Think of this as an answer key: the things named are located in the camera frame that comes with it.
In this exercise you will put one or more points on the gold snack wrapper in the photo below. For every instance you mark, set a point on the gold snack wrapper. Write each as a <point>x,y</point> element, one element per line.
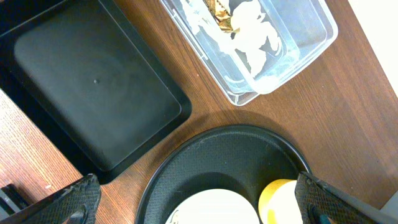
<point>221,12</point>

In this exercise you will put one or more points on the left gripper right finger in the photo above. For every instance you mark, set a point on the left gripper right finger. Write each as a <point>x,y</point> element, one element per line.
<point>320,202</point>

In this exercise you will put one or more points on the black rectangular bin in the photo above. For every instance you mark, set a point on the black rectangular bin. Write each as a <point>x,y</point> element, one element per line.
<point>86,78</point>

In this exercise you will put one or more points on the round black tray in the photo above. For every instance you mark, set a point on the round black tray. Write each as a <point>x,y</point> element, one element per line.
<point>240,158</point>

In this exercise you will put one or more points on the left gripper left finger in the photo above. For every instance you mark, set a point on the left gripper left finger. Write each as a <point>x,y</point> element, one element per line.
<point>75,203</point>

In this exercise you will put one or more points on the grey plate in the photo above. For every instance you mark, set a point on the grey plate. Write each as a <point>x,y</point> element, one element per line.
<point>214,206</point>

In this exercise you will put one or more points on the clear plastic bin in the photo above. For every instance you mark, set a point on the clear plastic bin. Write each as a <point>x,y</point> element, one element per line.
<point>307,28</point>

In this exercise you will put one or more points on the white napkin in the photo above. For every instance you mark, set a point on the white napkin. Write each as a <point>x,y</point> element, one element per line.
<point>198,15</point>
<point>253,31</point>

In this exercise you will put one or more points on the yellow bowl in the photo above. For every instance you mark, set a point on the yellow bowl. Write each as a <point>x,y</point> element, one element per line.
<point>277,203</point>

